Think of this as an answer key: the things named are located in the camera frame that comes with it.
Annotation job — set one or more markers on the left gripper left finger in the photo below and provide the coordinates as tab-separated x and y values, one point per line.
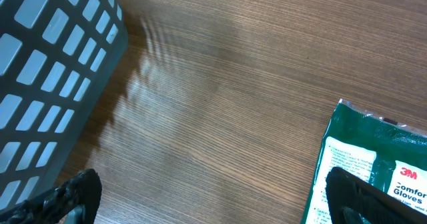
74	201

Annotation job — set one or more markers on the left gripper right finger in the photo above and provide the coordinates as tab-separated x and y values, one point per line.
352	200

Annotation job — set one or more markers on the green white wipes packet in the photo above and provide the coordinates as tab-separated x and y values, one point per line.
389	156

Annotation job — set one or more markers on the grey plastic mesh basket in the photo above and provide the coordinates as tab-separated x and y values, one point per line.
56	58

